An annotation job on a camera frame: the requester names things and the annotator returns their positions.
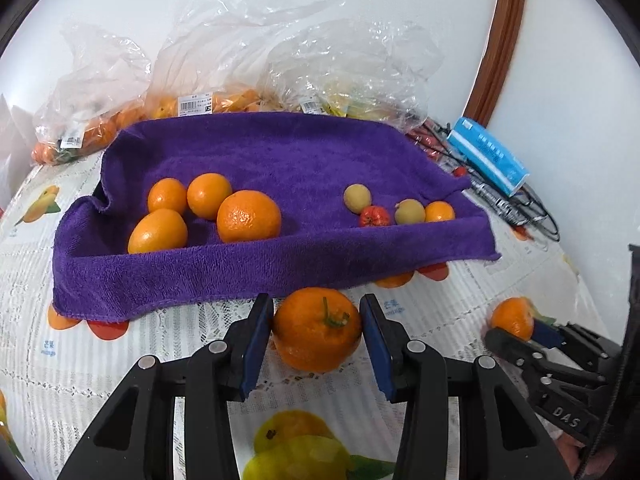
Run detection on small orange mandarin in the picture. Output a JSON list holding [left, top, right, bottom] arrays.
[[424, 200, 456, 222]]

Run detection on green-yellow round fruit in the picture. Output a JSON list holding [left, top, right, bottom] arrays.
[[343, 183, 372, 214], [394, 198, 425, 224]]

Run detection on small red tomato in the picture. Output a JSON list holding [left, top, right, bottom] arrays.
[[359, 205, 392, 228]]

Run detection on person's right hand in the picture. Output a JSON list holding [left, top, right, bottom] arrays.
[[555, 432, 617, 479]]

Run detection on red cherry tomato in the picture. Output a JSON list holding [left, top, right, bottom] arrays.
[[452, 167, 468, 177]]

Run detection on blue tissue pack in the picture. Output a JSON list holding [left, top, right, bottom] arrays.
[[447, 117, 529, 196]]

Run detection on purple towel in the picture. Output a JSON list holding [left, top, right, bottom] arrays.
[[52, 112, 498, 323]]

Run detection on bag of red fruit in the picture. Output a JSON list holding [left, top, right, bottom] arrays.
[[407, 118, 450, 162]]

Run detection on clear bag of yellow fruit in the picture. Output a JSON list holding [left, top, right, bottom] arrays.
[[258, 20, 442, 132]]

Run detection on white plastic bag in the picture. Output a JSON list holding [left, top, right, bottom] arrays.
[[0, 96, 37, 211]]

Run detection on clear bag of oranges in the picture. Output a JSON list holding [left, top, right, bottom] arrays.
[[32, 24, 152, 166]]

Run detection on clear bag of kumquats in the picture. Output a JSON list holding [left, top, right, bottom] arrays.
[[145, 0, 344, 119]]

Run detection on black cable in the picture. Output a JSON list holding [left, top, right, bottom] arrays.
[[418, 119, 561, 243]]

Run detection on brown door frame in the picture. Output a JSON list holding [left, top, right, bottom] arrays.
[[464, 0, 526, 127]]

